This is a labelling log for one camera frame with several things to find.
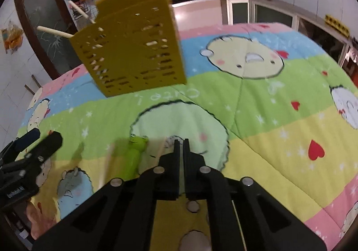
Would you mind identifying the yellow egg carton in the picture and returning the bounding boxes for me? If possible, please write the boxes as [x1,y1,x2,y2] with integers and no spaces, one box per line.
[324,14,351,39]

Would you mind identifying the hanging orange plastic bag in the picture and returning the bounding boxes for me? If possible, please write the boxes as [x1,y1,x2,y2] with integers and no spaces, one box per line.
[0,20,25,55]

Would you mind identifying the kitchen counter cabinet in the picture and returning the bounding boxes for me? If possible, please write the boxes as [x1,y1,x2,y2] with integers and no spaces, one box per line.
[171,0,353,70]

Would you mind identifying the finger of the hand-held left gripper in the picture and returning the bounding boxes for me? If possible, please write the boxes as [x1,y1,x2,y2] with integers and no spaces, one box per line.
[25,131,63,169]
[13,128,41,154]

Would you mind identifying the brown door with frosted glass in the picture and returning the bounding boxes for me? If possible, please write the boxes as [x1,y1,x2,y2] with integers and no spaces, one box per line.
[13,0,82,81]

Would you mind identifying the clear plastic sheet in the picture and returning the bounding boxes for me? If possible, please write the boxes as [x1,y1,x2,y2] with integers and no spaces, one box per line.
[346,38,358,62]

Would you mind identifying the colourful printed blanket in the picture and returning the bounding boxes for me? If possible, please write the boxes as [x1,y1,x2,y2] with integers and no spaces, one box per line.
[16,22,358,251]

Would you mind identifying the wire grid wall basket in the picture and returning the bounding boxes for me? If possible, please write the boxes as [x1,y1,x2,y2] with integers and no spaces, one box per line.
[66,0,96,21]

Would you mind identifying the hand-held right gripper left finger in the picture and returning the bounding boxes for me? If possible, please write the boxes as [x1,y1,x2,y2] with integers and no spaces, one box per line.
[32,140,180,251]

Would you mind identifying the yellow slotted utensil holder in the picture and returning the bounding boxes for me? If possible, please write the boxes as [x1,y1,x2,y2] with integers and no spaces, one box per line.
[68,0,188,98]

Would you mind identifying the wooden stick handles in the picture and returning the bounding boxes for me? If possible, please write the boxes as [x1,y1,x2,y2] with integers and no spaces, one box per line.
[24,74,43,95]

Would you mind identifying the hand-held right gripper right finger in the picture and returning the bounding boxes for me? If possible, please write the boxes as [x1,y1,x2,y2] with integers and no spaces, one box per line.
[183,138,327,251]

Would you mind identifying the green handled peeler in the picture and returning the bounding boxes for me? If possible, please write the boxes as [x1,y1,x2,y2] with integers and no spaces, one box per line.
[122,134,149,180]

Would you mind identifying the red box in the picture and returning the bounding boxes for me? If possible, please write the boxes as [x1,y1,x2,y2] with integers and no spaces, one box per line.
[345,57,358,87]

